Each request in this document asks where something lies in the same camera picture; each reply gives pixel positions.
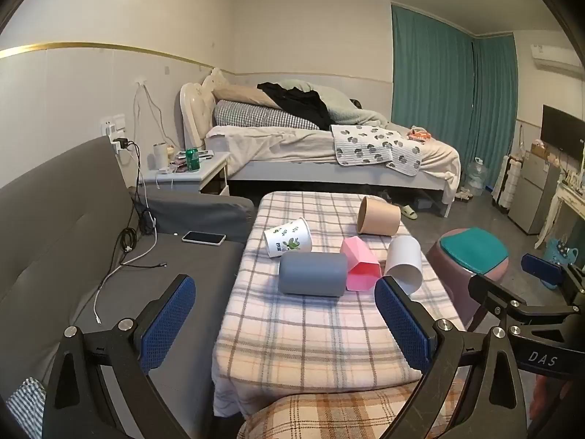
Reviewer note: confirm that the beige pillow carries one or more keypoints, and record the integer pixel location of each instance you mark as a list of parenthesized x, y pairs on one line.
[(242, 96)]

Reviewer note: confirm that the beige cup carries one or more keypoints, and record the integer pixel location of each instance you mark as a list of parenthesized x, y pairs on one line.
[(377, 216)]

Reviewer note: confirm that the leaf patterned mat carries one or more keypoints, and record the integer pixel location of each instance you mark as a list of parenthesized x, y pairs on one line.
[(374, 146)]

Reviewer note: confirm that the orange plaid cloth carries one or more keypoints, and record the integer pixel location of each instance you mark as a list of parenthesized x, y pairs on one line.
[(329, 414)]

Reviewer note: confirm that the plain white cup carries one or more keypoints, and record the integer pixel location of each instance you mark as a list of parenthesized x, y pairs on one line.
[(404, 263)]

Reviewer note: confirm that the teal curtain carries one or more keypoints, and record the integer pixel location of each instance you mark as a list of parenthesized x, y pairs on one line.
[(429, 82)]

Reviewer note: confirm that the orange snack packet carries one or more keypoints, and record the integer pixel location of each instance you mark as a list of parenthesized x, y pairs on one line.
[(419, 135)]

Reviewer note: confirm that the teal seat cushion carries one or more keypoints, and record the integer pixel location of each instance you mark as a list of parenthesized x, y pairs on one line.
[(473, 251)]

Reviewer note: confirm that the smartphone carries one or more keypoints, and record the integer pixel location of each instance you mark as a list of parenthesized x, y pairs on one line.
[(204, 238)]

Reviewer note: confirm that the pink cup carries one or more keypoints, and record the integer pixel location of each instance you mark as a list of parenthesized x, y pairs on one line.
[(361, 265)]

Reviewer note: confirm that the light green blanket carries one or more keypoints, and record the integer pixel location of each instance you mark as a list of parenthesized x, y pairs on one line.
[(347, 103)]

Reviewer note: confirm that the black television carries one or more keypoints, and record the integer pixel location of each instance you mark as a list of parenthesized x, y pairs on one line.
[(562, 130)]

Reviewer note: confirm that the black clothing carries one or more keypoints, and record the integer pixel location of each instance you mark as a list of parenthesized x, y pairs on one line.
[(301, 100)]

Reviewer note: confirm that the checkered pillow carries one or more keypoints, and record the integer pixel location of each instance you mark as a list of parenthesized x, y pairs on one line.
[(256, 116)]

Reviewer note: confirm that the white cup with green print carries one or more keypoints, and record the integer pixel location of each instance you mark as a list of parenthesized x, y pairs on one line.
[(288, 239)]

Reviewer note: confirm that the bed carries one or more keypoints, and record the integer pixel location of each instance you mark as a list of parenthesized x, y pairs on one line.
[(292, 151)]

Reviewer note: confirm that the white nightstand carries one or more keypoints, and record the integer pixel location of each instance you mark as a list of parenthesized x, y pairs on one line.
[(192, 180)]

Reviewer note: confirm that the grey sofa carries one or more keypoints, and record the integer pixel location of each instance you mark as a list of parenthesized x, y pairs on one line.
[(50, 233)]

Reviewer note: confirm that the white side table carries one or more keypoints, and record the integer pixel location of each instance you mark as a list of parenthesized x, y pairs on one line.
[(569, 199)]

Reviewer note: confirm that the white air conditioner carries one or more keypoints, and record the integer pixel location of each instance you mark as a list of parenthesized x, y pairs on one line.
[(555, 59)]

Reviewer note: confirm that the green drink can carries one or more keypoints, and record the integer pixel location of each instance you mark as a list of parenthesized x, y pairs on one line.
[(192, 161)]

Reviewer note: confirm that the water jug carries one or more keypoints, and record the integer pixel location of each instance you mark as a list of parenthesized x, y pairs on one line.
[(476, 178)]

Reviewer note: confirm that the grey cup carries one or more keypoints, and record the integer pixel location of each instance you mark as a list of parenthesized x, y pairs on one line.
[(313, 274)]

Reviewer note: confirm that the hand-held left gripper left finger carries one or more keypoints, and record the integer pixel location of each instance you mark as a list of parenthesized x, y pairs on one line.
[(167, 327)]

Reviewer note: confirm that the pink stool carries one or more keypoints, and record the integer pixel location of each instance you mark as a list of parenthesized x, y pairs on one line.
[(450, 279)]

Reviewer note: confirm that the beige slipper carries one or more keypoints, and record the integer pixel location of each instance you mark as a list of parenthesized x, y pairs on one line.
[(408, 213)]

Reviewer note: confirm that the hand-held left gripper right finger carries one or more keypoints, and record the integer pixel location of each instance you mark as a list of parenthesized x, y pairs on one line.
[(402, 329)]

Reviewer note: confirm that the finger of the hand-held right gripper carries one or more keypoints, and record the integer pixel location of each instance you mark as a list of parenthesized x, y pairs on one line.
[(541, 270), (498, 297)]

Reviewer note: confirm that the white padded headboard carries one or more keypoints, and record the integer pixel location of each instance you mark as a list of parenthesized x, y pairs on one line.
[(194, 109)]

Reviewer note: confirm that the person's right hand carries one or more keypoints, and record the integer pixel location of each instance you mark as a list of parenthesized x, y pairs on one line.
[(546, 398)]

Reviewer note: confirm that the pink plaid table blanket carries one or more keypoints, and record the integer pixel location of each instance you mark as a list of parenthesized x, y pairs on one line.
[(297, 343)]

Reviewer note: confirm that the silver small fridge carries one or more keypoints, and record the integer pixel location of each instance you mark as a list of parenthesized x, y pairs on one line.
[(532, 196)]

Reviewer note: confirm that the blue checkered cloth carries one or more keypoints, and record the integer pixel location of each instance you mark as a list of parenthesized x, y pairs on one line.
[(27, 409)]

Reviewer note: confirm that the white tumbler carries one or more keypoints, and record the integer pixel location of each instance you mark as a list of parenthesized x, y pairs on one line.
[(160, 156)]

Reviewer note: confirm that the white wall socket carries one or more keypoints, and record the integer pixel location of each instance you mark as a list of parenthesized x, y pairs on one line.
[(113, 124)]

